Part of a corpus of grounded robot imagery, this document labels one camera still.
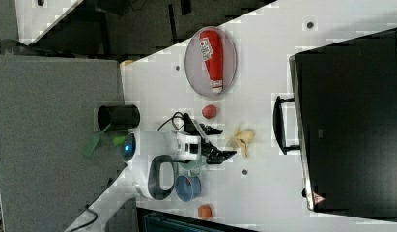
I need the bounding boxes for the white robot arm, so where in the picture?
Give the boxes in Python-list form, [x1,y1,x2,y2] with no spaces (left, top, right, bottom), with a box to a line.
[121,123,236,200]

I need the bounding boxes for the blue bowl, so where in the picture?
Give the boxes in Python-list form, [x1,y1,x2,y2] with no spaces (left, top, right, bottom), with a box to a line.
[175,175,202,202]

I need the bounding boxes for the orange toy fruit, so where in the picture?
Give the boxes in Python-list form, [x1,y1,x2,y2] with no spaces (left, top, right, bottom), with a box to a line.
[198,204,213,220]

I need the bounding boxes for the black toaster oven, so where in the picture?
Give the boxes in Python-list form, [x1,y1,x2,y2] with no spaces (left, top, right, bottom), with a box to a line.
[273,28,397,222]

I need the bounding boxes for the red ketchup bottle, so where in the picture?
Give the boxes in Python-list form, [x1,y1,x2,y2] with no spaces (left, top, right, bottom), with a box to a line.
[199,30,223,94]

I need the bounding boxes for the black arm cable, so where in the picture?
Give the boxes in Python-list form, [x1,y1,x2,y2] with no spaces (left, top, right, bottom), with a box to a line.
[156,111,187,131]

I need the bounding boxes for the green mug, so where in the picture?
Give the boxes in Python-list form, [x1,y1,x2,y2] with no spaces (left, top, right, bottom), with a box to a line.
[179,160,205,171]

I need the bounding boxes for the green slotted spatula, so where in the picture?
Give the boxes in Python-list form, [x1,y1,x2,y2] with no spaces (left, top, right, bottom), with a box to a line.
[82,124,126,158]

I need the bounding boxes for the grey round plate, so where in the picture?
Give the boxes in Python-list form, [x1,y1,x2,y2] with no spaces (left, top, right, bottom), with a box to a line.
[184,26,237,98]

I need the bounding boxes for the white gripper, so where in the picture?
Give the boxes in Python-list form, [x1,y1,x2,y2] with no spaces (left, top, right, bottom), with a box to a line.
[177,124,236,164]

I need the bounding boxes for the peeled toy banana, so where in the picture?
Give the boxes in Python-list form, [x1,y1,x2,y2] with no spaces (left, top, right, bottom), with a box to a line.
[226,127,255,159]

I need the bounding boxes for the toy strawberry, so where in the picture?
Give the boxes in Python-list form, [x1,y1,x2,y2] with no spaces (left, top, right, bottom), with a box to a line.
[202,104,217,119]

